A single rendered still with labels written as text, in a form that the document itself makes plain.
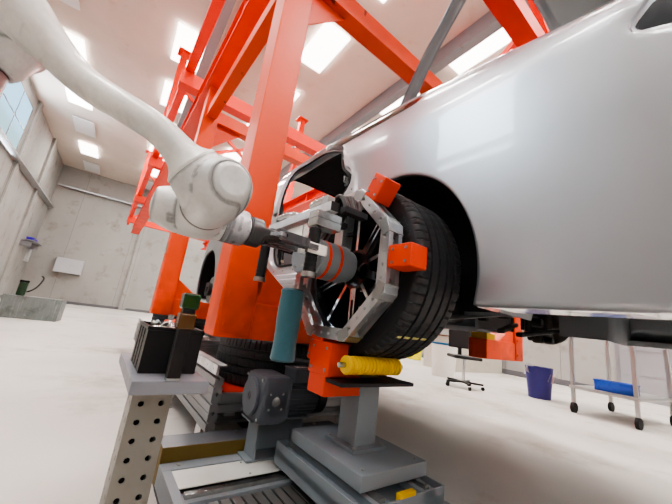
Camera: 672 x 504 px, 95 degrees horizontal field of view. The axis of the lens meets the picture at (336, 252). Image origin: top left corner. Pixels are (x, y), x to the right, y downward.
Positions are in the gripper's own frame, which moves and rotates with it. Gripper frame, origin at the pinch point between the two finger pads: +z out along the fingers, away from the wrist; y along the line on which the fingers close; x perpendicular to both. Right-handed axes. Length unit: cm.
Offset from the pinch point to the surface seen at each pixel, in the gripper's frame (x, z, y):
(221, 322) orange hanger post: -25, -2, -59
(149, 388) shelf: -40, -31, -10
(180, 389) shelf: -39.9, -24.6, -10.5
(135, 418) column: -52, -30, -30
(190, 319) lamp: -23.5, -26.0, -10.2
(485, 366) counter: -68, 708, -311
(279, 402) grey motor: -52, 19, -39
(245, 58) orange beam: 179, 2, -149
